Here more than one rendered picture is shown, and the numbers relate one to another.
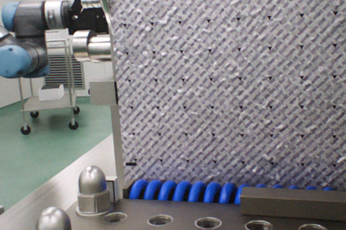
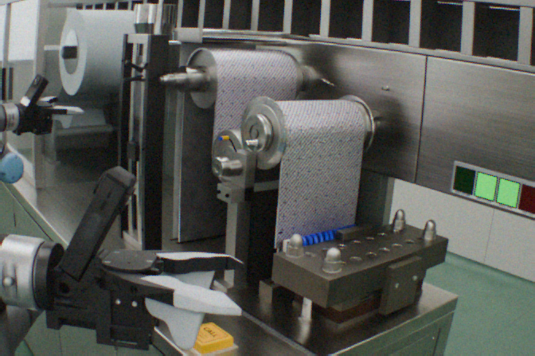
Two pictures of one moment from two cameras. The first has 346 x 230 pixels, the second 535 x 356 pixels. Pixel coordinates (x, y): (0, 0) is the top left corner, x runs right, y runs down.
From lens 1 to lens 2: 1.05 m
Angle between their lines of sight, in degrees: 53
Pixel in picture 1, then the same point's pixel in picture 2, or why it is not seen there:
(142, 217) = (318, 252)
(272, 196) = (352, 230)
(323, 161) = (348, 214)
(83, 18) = (29, 119)
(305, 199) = (361, 228)
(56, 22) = (13, 125)
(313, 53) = (350, 169)
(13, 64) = (18, 170)
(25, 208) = not seen: hidden behind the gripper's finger
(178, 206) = (318, 245)
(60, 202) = not seen: hidden behind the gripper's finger
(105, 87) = (240, 192)
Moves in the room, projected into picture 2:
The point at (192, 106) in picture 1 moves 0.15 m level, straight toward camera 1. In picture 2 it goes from (309, 197) to (370, 213)
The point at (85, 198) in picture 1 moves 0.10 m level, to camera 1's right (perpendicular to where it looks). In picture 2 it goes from (300, 249) to (326, 236)
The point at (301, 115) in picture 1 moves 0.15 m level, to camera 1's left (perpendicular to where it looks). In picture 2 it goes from (344, 196) to (308, 209)
